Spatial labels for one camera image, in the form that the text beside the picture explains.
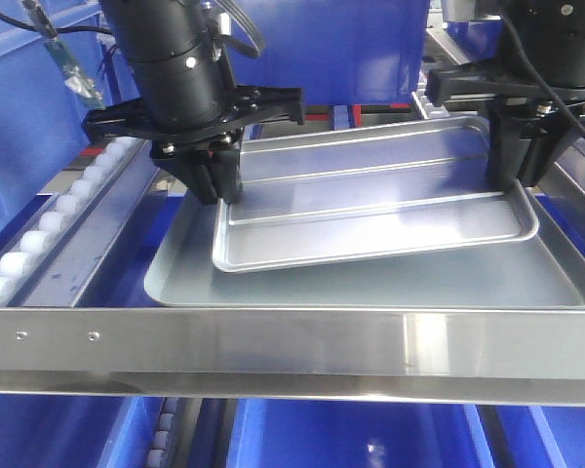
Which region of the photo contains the blue bin behind trays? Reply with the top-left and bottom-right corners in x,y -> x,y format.
230,0 -> 429,105

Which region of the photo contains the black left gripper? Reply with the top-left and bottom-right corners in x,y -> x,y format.
82,85 -> 305,205

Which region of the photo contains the far left white roller track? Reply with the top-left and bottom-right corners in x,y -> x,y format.
0,136 -> 137,307

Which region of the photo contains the blue bin left upper shelf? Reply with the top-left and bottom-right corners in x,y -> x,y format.
0,1 -> 138,233

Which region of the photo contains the steel front shelf rail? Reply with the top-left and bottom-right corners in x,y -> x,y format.
0,308 -> 585,406

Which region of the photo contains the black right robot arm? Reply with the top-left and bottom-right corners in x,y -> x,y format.
425,1 -> 585,189

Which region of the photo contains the green circuit board connector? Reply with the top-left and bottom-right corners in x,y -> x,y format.
21,0 -> 105,110

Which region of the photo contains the blue bin below shelf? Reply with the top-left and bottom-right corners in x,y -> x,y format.
226,399 -> 494,467

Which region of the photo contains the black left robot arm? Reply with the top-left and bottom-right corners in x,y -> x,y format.
82,1 -> 305,205

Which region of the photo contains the silver ribbed metal tray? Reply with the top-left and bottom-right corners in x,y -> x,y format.
212,116 -> 539,273

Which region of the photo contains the large grey metal tray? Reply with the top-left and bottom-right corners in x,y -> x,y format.
144,200 -> 585,310

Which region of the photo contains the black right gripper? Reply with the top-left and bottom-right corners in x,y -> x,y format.
426,65 -> 580,190

